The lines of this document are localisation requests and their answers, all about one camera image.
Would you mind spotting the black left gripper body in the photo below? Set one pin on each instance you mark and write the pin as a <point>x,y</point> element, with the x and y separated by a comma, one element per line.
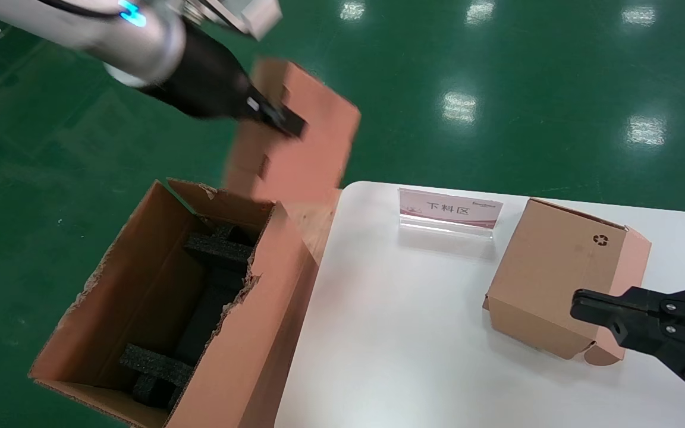
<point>211,83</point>

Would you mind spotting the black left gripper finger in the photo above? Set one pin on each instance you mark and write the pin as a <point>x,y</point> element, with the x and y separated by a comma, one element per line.
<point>286,122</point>

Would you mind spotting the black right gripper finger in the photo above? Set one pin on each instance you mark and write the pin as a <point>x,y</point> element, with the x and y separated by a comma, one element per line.
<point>646,321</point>

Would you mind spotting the plain small cardboard box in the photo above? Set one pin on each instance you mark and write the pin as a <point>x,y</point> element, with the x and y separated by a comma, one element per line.
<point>313,160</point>

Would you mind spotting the cardboard box with recycling mark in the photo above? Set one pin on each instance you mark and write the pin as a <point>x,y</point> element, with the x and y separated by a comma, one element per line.
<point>550,279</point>

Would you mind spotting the big open cardboard box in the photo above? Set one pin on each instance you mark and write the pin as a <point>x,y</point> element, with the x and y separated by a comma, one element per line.
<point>247,356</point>

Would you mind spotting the wooden board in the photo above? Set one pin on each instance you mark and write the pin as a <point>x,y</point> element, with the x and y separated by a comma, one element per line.
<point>316,226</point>

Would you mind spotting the clear acrylic sign with text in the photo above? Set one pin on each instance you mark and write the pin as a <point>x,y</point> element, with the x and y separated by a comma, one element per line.
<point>449,208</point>

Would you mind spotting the black foam bar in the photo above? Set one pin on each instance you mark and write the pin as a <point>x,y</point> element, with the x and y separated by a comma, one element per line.
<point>211,315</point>

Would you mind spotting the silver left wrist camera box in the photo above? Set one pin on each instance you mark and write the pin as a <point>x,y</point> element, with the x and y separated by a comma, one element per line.
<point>259,15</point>

